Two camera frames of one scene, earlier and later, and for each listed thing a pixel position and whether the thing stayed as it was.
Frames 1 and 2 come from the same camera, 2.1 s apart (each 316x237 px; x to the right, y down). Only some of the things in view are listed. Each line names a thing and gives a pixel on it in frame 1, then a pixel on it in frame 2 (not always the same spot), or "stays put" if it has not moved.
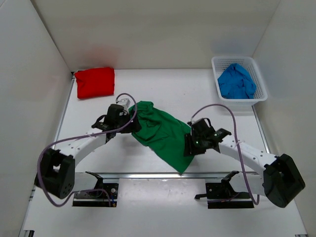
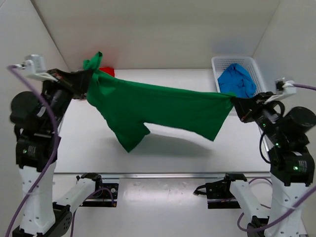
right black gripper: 189,150 -> 246,107
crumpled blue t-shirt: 234,83 stays put
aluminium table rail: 163,175 stays put
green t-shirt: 162,135 -> 130,106
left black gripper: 133,126 -> 82,78
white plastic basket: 220,63 stays put
